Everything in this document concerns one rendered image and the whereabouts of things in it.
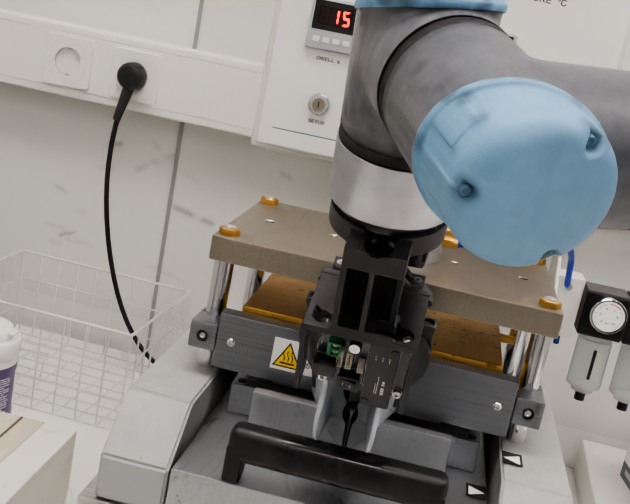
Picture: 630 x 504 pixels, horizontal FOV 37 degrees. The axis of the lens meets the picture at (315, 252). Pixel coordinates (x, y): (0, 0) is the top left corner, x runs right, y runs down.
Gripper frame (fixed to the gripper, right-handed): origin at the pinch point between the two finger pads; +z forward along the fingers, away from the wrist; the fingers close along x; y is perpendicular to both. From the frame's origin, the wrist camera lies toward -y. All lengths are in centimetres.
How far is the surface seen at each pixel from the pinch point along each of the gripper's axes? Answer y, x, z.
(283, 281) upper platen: -14.9, -8.8, -0.5
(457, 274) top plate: -12.3, 5.5, -6.8
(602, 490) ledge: -37, 30, 36
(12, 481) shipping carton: -1.8, -28.4, 18.2
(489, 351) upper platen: -9.1, 9.2, -2.6
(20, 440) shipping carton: -8.8, -31.3, 20.7
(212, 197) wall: -63, -29, 23
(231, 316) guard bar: -4.5, -10.6, -3.7
